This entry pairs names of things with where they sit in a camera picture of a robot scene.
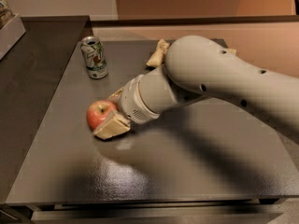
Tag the red apple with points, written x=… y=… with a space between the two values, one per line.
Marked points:
x=98 y=111

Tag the white box on counter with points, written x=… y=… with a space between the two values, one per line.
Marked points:
x=11 y=28

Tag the white green soda can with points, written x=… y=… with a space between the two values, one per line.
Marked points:
x=93 y=54

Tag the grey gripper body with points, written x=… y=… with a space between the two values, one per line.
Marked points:
x=130 y=100

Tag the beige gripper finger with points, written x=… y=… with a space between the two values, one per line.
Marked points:
x=114 y=124
x=114 y=94

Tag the brown chip bag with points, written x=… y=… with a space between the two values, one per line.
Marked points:
x=159 y=54

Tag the dark side counter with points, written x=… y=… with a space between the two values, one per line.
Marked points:
x=29 y=76

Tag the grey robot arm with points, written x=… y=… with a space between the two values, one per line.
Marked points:
x=269 y=96

